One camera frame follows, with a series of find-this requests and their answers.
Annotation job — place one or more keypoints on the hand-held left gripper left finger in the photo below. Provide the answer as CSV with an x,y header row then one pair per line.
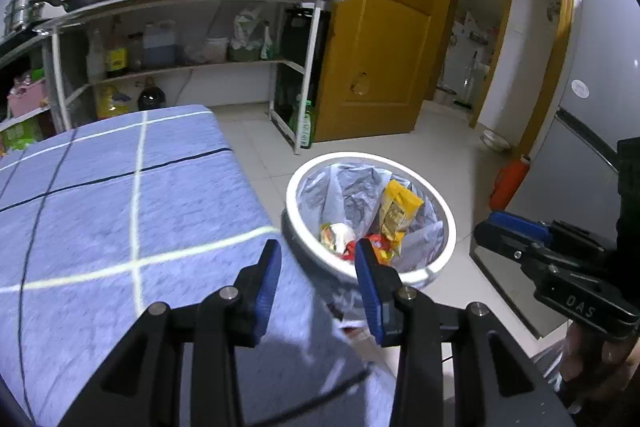
x,y
267,287

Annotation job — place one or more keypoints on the orange snack wrapper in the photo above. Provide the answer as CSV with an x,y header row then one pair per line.
x,y
381,249

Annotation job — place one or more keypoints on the grey refrigerator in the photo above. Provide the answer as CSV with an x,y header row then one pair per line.
x,y
595,57

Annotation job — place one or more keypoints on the pink plastic basket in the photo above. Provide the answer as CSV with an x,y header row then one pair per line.
x,y
27,99

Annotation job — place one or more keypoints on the white food wrapper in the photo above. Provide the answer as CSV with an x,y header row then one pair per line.
x,y
336,238

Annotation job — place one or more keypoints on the green glass bottle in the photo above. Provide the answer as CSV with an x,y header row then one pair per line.
x,y
307,127

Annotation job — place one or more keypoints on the large dark vinegar bottle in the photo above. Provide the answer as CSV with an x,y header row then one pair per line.
x,y
151,97

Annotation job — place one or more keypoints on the black cooktop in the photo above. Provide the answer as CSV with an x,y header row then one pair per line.
x,y
17,39

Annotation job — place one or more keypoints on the white floor bowl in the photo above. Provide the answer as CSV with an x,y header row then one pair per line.
x,y
496,141

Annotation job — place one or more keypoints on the large yellow oil bottle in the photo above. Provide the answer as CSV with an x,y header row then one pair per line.
x,y
112,104

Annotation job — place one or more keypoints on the person's right hand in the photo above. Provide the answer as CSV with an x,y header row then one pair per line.
x,y
585,357

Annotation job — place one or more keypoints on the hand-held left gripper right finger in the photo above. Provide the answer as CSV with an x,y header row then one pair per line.
x,y
367,287

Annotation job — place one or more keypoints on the clear plastic jar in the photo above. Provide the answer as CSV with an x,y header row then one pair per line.
x,y
216,51

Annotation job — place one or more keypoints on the wooden door frame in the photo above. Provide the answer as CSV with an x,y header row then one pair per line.
x,y
560,32

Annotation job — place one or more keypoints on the grey plastic bin liner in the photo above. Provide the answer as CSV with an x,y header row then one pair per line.
x,y
350,197

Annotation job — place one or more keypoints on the translucent blue jerrycan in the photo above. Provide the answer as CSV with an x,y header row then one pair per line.
x,y
160,47

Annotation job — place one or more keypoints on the crumpled plastic bag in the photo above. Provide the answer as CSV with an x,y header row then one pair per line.
x,y
249,34

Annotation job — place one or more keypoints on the yellow snack packet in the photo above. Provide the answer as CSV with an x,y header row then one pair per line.
x,y
397,212

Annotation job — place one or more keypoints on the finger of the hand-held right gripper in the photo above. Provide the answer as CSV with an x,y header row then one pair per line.
x,y
500,239
520,227

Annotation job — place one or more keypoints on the stacked steel pot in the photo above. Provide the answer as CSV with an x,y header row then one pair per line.
x,y
22,9

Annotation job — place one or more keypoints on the green snack pack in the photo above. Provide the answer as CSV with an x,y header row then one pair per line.
x,y
20,137

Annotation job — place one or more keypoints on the yellow wooden door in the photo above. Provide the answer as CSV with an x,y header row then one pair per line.
x,y
385,47

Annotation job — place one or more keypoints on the orange plastic jug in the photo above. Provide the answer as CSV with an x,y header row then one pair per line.
x,y
507,184

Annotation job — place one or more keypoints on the white round trash bin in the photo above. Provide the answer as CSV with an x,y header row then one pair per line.
x,y
305,237

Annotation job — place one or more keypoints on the yellow label oil bottle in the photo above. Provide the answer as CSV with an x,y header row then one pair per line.
x,y
116,59

